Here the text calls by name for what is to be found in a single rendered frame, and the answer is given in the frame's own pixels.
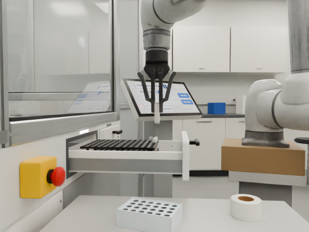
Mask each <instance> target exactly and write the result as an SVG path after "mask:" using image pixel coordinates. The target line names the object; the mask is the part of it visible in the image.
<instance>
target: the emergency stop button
mask: <svg viewBox="0 0 309 232"><path fill-rule="evenodd" d="M65 176H66V173H65V170H64V169H63V167H56V168H55V169H54V171H53V172H52V173H51V181H52V182H53V185H54V186H61V185H62V184H63V183H64V181H65Z"/></svg>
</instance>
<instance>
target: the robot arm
mask: <svg viewBox="0 0 309 232"><path fill-rule="evenodd" d="M209 1H210V0H141V10H140V13H141V25H142V28H143V48H144V50H145V51H146V53H145V67H144V70H142V71H141V72H138V73H137V75H138V76H139V78H140V79H141V83H142V87H143V92H144V96H145V100H146V101H149V102H150V103H151V112H152V113H154V123H155V124H159V123H160V113H162V112H163V103H164V102H166V101H168V99H169V95H170V91H171V87H172V82H173V79H174V77H175V76H176V72H175V71H172V70H171V69H170V67H169V65H168V50H170V48H171V34H170V33H171V27H172V26H173V25H174V24H175V22H178V21H181V20H184V19H186V18H188V17H190V16H192V15H194V14H196V13H198V12H199V11H200V10H201V9H202V8H203V7H204V6H205V5H206V4H207V3H208V2H209ZM286 1H287V17H288V33H289V49H290V65H291V74H290V75H288V76H287V78H286V79H285V80H284V84H282V83H281V82H280V81H277V80H275V79H265V80H259V81H255V82H254V83H253V84H252V85H251V87H250V88H249V91H248V93H247V96H246V104H245V137H243V138H242V140H241V141H242V142H241V145H247V146H268V147H283V148H290V144H289V143H287V142H285V141H284V133H283V131H284V128H288V129H293V130H301V131H309V0H286ZM168 72H169V77H170V78H169V82H168V85H167V90H166V94H165V98H163V79H164V78H165V76H166V75H167V73H168ZM145 73H146V74H147V75H148V76H149V78H150V79H151V98H149V93H148V89H147V85H146V81H145V78H144V77H145ZM156 79H159V102H157V103H155V80H156Z"/></svg>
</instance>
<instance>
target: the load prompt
mask: <svg viewBox="0 0 309 232"><path fill-rule="evenodd" d="M134 84H135V87H136V88H143V87H142V83H141V82H134ZM146 85H147V88H149V89H151V83H146ZM167 85H168V84H163V89H167ZM155 88H156V89H159V84H158V83H156V84H155Z"/></svg>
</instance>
